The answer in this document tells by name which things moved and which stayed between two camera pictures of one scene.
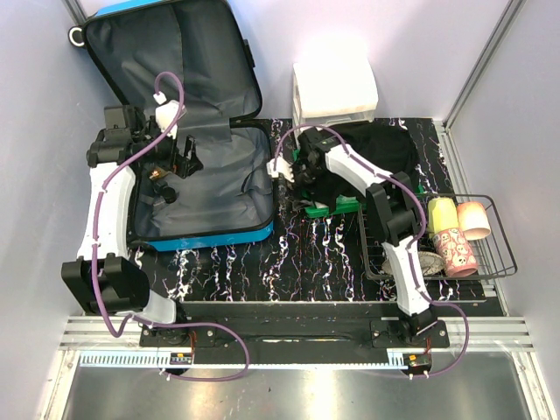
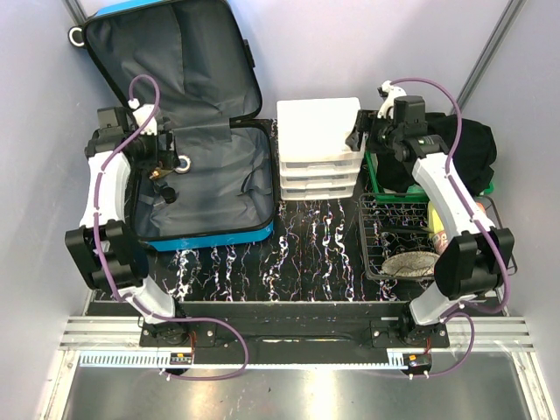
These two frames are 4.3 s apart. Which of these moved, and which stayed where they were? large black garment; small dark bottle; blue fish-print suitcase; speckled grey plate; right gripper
Moved: large black garment; right gripper
Stayed: blue fish-print suitcase; small dark bottle; speckled grey plate
